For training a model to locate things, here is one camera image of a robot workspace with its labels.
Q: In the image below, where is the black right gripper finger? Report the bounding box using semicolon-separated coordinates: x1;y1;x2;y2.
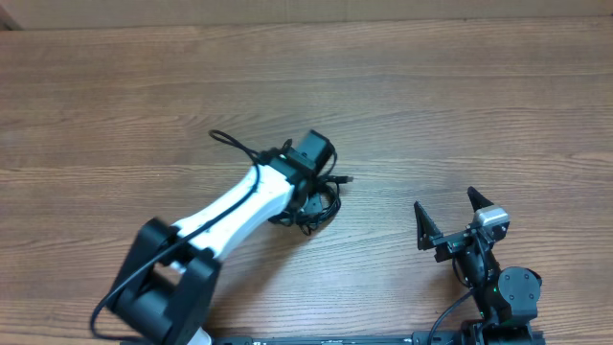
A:
467;186;493;212
414;201;443;250

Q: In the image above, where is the black USB cable bundle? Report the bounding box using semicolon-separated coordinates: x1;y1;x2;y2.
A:
267;150;354;237

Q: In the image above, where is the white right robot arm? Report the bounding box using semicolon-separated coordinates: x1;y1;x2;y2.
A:
412;186;546;345

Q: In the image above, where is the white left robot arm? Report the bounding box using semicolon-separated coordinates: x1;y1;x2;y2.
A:
90;130;337;344

